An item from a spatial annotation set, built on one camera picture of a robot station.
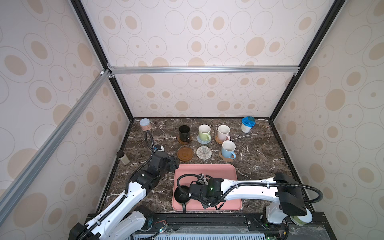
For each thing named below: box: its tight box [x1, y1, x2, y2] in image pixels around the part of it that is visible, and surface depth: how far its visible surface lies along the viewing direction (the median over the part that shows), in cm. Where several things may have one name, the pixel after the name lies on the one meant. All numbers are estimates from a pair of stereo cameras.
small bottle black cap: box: [116, 151, 130, 166], surface depth 91 cm
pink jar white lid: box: [139, 118, 152, 132], surface depth 113 cm
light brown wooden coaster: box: [177, 146, 194, 162], surface depth 101 cm
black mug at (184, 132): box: [178, 125, 191, 142], surface depth 102 cm
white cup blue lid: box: [241, 116, 256, 134], surface depth 108 cm
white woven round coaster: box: [196, 146, 212, 160], surface depth 102 cm
